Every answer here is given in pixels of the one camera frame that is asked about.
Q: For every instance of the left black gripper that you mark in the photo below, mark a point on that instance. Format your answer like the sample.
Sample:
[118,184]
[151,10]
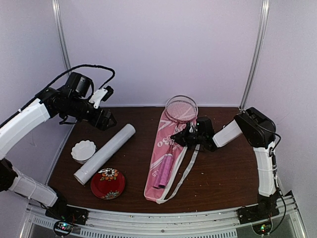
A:
[102,125]

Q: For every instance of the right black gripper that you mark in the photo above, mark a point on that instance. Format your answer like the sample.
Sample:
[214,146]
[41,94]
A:
[183,137]

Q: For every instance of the pink racket bag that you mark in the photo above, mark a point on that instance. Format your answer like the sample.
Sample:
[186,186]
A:
[165,130]

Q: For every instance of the pink badminton racket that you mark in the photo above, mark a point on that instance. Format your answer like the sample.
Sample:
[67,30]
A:
[166,166]
[179,109]

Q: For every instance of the white shuttlecock tube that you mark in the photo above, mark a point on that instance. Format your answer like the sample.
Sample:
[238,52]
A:
[84,173]

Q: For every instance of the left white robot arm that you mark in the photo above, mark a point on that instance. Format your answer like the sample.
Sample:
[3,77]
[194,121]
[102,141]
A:
[67,101]

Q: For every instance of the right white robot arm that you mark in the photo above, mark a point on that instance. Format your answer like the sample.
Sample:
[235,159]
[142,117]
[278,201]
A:
[259,131]

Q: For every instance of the white scalloped bowl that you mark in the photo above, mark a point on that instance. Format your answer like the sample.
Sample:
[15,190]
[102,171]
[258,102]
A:
[83,151]

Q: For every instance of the red floral plate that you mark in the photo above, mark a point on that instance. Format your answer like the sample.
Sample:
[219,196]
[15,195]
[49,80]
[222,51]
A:
[108,184]

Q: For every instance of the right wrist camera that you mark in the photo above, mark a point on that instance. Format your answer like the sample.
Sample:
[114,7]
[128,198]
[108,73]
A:
[192,128]

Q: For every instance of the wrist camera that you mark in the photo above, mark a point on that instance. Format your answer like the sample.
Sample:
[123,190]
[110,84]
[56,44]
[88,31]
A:
[192,128]
[101,95]

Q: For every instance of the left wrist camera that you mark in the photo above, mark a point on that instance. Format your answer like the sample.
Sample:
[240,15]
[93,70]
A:
[101,95]

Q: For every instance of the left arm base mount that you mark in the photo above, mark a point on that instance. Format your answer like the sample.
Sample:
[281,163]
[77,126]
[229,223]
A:
[68,217]

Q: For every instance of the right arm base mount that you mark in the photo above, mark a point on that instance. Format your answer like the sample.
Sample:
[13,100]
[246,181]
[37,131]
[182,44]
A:
[260,215]

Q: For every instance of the left aluminium frame post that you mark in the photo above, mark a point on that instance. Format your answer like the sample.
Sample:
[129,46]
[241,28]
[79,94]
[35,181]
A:
[60,33]

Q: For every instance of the aluminium frame post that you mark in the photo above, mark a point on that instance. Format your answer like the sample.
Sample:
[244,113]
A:
[257,52]
[60,33]

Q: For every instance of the front aluminium rail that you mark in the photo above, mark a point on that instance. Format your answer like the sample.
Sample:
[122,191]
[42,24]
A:
[210,224]

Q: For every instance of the right aluminium frame post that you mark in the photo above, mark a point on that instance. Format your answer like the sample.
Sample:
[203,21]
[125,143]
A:
[257,52]

